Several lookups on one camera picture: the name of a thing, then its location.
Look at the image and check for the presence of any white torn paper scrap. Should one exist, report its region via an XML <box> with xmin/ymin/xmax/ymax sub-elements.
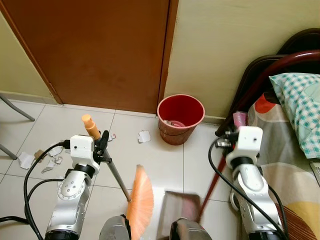
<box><xmin>137</xmin><ymin>129</ymin><xmax>152</xmax><ymax>144</ymax></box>

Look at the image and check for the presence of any long grey metal chair leg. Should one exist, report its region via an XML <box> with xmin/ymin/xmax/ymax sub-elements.
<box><xmin>0</xmin><ymin>93</ymin><xmax>36</xmax><ymax>123</ymax></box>

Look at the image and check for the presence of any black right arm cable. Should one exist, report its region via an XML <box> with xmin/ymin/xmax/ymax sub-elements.
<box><xmin>208</xmin><ymin>137</ymin><xmax>289</xmax><ymax>240</ymax></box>

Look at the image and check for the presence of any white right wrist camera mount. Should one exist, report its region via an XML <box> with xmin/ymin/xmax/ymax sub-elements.
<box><xmin>234</xmin><ymin>126</ymin><xmax>264</xmax><ymax>159</ymax></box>

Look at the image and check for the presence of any dark red curved bed rail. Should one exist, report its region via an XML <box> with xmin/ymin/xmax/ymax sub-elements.
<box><xmin>215</xmin><ymin>49</ymin><xmax>320</xmax><ymax>137</ymax></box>

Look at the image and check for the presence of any white folded paper scrap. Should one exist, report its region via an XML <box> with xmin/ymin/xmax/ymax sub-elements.
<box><xmin>17</xmin><ymin>151</ymin><xmax>35</xmax><ymax>170</ymax></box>

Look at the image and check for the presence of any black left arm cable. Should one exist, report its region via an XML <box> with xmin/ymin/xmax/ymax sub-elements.
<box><xmin>0</xmin><ymin>142</ymin><xmax>72</xmax><ymax>240</ymax></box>

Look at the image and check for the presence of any grey robot right leg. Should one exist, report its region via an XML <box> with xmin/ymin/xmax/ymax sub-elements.
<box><xmin>169</xmin><ymin>218</ymin><xmax>214</xmax><ymax>240</ymax></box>

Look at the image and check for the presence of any dark brown bed headboard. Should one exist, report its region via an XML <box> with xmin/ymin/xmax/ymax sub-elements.
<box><xmin>235</xmin><ymin>28</ymin><xmax>320</xmax><ymax>121</ymax></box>

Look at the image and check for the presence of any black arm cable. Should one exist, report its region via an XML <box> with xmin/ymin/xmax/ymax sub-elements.
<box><xmin>0</xmin><ymin>142</ymin><xmax>72</xmax><ymax>240</ymax></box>
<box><xmin>208</xmin><ymin>137</ymin><xmax>289</xmax><ymax>240</ymax></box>

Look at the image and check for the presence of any orange bristle broom grey pole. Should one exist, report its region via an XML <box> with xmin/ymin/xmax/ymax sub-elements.
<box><xmin>82</xmin><ymin>114</ymin><xmax>155</xmax><ymax>240</ymax></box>

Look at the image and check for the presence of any grey robot left leg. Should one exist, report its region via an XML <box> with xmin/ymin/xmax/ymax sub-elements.
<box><xmin>98</xmin><ymin>214</ymin><xmax>132</xmax><ymax>240</ymax></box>

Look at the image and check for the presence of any grey dustpan with red handle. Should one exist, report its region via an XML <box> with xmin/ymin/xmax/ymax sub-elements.
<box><xmin>158</xmin><ymin>154</ymin><xmax>228</xmax><ymax>240</ymax></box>

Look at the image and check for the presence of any pink bed edge strip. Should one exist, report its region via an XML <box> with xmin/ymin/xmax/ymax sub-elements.
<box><xmin>232</xmin><ymin>110</ymin><xmax>250</xmax><ymax>129</ymax></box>

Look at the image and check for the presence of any red plastic bucket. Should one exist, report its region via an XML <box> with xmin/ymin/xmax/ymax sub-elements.
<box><xmin>157</xmin><ymin>94</ymin><xmax>206</xmax><ymax>146</ymax></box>

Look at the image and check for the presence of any patterned grey orange bedsheet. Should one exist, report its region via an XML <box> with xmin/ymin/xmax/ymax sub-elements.
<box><xmin>246</xmin><ymin>94</ymin><xmax>320</xmax><ymax>240</ymax></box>

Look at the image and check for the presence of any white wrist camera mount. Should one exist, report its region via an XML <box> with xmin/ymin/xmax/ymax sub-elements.
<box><xmin>234</xmin><ymin>126</ymin><xmax>264</xmax><ymax>159</ymax></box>
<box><xmin>69</xmin><ymin>134</ymin><xmax>96</xmax><ymax>169</ymax></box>

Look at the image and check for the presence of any green checkered pillow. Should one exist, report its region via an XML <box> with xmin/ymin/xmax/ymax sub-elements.
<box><xmin>269</xmin><ymin>72</ymin><xmax>320</xmax><ymax>160</ymax></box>

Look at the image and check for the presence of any grey robot leg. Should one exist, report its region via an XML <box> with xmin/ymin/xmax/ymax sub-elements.
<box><xmin>169</xmin><ymin>218</ymin><xmax>214</xmax><ymax>240</ymax></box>
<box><xmin>98</xmin><ymin>214</ymin><xmax>132</xmax><ymax>240</ymax></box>

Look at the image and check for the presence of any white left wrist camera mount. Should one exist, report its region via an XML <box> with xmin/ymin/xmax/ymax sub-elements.
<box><xmin>69</xmin><ymin>134</ymin><xmax>96</xmax><ymax>169</ymax></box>

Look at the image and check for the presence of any brown wooden door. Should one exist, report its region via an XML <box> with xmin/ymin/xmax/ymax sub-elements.
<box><xmin>0</xmin><ymin>0</ymin><xmax>179</xmax><ymax>115</ymax></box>

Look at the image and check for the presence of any short grey metal chair leg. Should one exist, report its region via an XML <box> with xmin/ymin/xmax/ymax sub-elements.
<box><xmin>0</xmin><ymin>143</ymin><xmax>19</xmax><ymax>161</ymax></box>

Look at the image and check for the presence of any pink crumpled rubbish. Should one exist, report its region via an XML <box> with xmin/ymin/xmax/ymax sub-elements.
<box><xmin>166</xmin><ymin>118</ymin><xmax>189</xmax><ymax>129</ymax></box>

